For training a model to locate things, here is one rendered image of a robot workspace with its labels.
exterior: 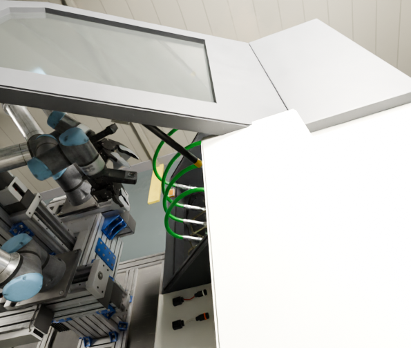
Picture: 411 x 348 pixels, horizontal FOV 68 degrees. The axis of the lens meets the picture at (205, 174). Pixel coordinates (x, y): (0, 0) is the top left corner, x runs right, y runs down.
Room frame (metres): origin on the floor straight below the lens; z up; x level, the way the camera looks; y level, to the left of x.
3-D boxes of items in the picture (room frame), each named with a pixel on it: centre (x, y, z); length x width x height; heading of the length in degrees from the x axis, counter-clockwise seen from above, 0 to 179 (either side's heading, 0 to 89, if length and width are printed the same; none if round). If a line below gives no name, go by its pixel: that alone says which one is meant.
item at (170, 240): (1.03, 0.24, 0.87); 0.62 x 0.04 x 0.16; 169
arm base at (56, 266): (0.95, 0.77, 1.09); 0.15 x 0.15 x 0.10
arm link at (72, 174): (1.43, 0.65, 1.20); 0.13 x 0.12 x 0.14; 111
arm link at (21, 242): (0.94, 0.76, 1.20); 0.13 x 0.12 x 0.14; 15
